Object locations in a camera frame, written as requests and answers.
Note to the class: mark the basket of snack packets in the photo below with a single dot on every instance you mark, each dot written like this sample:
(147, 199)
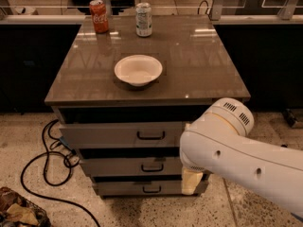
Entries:
(17, 211)

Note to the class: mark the grey top drawer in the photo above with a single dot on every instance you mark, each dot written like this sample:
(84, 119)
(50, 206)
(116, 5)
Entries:
(123, 135)

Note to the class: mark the grey drawer cabinet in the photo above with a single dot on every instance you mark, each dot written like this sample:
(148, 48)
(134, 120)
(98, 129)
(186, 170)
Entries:
(197, 71)

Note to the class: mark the grey middle drawer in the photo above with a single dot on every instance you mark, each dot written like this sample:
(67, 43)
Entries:
(102, 167)

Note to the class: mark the white paper bowl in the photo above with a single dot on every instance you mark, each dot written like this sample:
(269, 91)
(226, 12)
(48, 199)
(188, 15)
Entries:
(138, 70)

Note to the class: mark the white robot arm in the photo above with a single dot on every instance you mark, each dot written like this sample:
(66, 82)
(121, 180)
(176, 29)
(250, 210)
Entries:
(217, 141)

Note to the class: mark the orange soda can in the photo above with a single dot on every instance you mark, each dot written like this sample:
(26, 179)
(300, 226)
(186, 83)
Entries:
(99, 16)

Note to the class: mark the grey drawer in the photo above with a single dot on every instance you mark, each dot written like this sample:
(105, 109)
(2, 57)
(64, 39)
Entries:
(102, 167)
(150, 185)
(123, 135)

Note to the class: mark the white green soda can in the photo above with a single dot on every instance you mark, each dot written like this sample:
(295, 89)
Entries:
(143, 20)

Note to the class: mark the grey bottom drawer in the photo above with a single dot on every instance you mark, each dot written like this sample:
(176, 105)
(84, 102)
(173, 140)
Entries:
(150, 185)

